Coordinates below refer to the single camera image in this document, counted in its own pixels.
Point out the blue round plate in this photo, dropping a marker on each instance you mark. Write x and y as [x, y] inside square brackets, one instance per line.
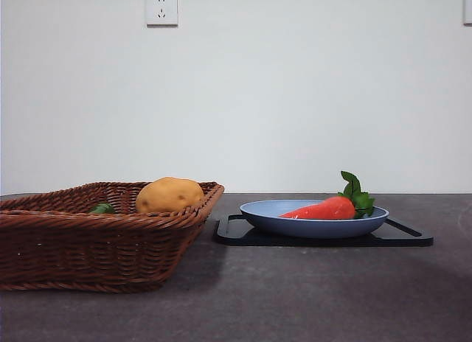
[295, 226]

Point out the orange carrot with green leaves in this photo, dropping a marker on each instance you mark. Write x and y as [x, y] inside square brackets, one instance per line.
[324, 209]

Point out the yellow-brown potato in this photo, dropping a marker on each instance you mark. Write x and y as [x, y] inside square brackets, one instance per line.
[169, 194]

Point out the black flat tray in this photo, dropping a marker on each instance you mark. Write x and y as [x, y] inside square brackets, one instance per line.
[236, 239]

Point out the green vegetable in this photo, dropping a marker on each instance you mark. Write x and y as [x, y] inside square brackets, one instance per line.
[101, 208]

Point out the brown wicker basket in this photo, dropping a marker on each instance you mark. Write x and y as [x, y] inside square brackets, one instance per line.
[92, 253]

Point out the white wall socket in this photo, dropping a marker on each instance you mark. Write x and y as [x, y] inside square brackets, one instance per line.
[162, 9]

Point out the white wall plate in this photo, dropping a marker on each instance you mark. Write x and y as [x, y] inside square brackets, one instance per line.
[468, 8]

